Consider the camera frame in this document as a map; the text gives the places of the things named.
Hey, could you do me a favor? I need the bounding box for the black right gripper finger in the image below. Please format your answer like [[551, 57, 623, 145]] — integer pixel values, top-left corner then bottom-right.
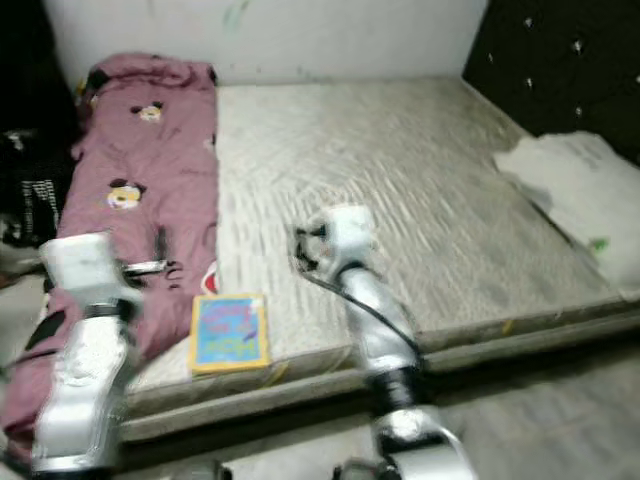
[[293, 225, 320, 274]]

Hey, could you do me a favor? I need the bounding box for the colourful children's board book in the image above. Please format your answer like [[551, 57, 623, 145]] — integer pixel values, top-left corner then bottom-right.
[[187, 293, 271, 376]]

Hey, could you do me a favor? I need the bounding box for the white quilted mattress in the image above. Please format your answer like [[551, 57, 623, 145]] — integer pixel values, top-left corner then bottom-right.
[[130, 78, 640, 441]]

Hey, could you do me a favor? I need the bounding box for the pink cartoon print blanket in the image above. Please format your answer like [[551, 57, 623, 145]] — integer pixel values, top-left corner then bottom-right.
[[0, 53, 221, 471]]

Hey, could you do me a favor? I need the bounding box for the grey robot left leg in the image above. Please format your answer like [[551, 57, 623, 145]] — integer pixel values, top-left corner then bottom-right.
[[170, 462, 231, 480]]

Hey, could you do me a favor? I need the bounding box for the grey robot leg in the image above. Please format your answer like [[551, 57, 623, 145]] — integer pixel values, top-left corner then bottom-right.
[[335, 458, 391, 480], [170, 462, 231, 480]]

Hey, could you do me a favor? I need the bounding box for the grey robot right leg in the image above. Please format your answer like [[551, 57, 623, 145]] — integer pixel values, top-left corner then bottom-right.
[[335, 458, 391, 480]]

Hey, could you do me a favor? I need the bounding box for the white pillow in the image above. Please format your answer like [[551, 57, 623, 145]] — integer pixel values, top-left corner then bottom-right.
[[493, 130, 640, 301]]

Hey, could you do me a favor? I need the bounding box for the black tufted headboard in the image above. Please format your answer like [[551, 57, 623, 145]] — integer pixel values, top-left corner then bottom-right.
[[462, 0, 640, 166]]

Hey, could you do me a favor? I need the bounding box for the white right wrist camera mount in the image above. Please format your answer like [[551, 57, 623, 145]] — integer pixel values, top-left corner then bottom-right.
[[325, 204, 376, 276]]

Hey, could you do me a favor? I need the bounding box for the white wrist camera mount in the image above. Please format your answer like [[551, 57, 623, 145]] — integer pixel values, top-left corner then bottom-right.
[[325, 204, 376, 276], [40, 232, 136, 306]]

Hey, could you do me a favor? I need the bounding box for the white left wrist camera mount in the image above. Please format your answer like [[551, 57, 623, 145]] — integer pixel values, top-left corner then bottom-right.
[[40, 232, 136, 306]]

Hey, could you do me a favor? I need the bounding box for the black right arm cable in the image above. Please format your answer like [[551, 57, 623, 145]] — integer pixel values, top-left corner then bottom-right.
[[300, 268, 426, 356]]

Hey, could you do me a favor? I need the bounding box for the black bed frame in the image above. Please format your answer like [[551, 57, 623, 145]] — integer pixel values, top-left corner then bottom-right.
[[120, 330, 640, 451]]

